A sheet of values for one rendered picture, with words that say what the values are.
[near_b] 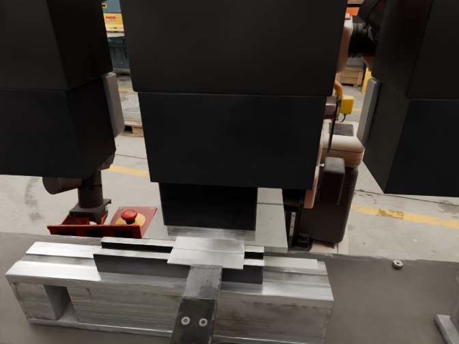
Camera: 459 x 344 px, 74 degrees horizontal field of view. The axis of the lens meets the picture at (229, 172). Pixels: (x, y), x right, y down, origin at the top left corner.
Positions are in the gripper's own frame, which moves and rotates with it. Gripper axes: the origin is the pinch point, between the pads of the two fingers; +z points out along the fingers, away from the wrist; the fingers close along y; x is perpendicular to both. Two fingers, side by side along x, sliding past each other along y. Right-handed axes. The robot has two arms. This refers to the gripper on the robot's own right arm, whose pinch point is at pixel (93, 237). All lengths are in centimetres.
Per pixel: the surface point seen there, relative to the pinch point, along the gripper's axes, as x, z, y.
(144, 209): 12.1, -6.7, -4.2
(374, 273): 58, -9, 28
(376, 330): 54, -6, 38
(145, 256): 24, -18, 40
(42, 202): -100, 40, -139
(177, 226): 28, -21, 40
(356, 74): 257, -89, -482
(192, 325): 31, -16, 49
